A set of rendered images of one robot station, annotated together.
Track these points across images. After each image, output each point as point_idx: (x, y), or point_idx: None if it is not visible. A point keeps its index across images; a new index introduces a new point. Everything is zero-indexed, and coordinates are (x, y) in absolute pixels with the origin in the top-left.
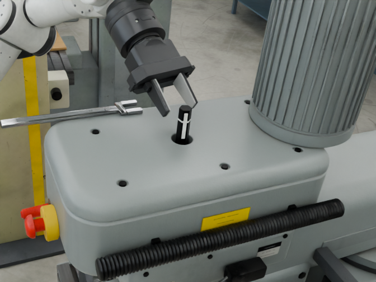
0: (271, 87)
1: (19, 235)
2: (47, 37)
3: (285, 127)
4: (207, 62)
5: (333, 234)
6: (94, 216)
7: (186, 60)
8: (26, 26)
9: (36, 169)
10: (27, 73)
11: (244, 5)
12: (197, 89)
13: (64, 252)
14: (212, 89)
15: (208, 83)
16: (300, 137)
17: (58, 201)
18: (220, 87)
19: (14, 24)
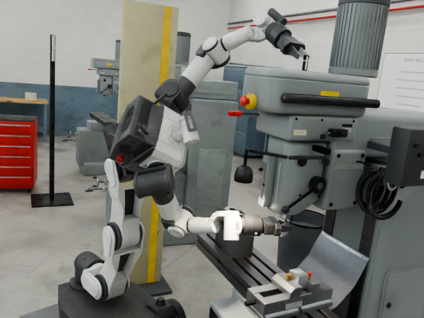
0: (340, 51)
1: (135, 281)
2: (228, 56)
3: (348, 67)
4: (250, 195)
5: (375, 134)
6: (281, 74)
7: (302, 43)
8: (221, 48)
9: (153, 226)
10: None
11: None
12: (245, 209)
13: (168, 293)
14: (256, 209)
15: (253, 206)
16: (355, 70)
17: (259, 82)
18: (262, 208)
19: (217, 45)
